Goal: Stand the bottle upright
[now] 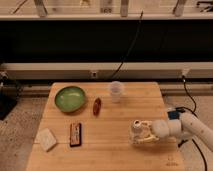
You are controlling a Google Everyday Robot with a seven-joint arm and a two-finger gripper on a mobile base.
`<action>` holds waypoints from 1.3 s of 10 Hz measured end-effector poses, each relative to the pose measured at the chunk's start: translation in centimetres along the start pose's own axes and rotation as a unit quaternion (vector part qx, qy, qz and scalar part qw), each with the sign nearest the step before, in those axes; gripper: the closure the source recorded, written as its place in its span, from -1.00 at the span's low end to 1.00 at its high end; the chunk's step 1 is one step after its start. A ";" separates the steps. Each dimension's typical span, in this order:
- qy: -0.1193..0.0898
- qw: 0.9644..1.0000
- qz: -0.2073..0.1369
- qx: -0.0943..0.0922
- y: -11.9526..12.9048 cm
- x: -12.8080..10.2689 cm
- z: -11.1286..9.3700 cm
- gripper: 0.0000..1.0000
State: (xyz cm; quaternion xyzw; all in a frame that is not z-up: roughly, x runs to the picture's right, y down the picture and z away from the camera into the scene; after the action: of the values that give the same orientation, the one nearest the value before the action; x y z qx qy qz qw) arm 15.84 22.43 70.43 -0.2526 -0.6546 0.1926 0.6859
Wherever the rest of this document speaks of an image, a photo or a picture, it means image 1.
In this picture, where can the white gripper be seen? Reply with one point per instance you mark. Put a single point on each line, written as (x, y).
(160, 129)

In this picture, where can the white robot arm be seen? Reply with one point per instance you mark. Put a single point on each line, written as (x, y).
(186, 125)

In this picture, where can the small red brown bottle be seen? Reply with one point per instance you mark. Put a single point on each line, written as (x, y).
(97, 106)

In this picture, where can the clear plastic cup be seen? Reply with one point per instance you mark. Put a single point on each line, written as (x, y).
(116, 90)

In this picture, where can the wooden table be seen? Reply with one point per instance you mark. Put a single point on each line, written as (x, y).
(105, 138)

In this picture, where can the dark snack bar package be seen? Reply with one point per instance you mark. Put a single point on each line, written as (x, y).
(75, 134)

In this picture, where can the green bowl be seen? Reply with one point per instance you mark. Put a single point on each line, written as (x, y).
(70, 99)

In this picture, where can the white sponge block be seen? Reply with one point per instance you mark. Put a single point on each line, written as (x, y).
(46, 139)

